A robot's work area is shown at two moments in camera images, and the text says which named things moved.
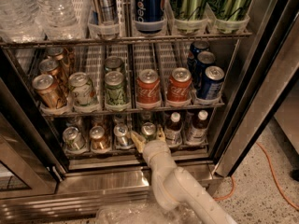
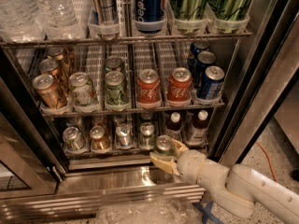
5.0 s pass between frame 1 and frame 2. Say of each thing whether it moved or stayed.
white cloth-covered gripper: moved
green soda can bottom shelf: moved
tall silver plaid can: stayed
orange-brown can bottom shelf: stayed
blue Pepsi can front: stayed
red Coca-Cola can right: stayed
